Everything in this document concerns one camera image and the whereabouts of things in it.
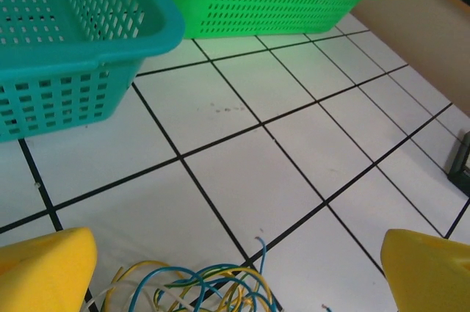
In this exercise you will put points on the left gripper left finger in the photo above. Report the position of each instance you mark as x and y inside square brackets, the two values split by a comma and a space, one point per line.
[44, 275]

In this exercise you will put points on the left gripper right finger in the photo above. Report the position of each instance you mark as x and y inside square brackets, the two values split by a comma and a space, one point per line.
[429, 275]

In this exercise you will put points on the black device orange display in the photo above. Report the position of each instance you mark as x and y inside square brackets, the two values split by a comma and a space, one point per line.
[460, 169]

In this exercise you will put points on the teal plastic basket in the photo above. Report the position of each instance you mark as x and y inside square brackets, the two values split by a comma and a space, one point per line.
[110, 47]

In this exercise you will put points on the green plastic basket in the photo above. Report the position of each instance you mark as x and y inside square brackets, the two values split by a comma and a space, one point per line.
[275, 7]

